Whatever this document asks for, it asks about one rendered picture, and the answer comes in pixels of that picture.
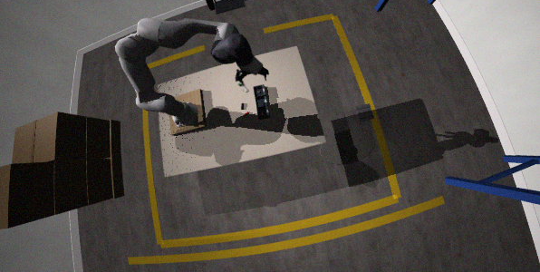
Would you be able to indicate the black rack of bins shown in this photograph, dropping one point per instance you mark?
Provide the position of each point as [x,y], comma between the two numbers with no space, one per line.
[261,102]

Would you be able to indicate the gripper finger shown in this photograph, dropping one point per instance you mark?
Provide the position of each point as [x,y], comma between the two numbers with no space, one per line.
[264,72]
[242,75]

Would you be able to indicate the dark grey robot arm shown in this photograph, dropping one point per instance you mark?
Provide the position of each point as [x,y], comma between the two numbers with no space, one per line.
[229,47]

